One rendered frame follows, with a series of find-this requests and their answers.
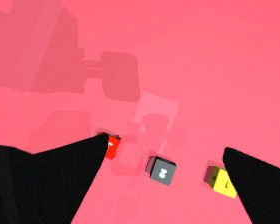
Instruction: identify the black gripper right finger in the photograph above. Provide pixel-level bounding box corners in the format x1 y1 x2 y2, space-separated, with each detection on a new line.
222 147 280 224

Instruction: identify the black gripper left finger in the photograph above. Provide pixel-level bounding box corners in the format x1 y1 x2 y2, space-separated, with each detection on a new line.
0 133 109 224

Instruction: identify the red block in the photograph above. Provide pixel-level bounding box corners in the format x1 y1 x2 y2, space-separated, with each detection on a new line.
105 134 122 160

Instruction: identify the dark grey block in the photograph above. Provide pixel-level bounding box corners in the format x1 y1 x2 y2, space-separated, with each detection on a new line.
149 156 177 187

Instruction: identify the olive yellow block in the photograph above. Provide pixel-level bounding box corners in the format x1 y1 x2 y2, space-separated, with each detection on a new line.
209 166 236 198

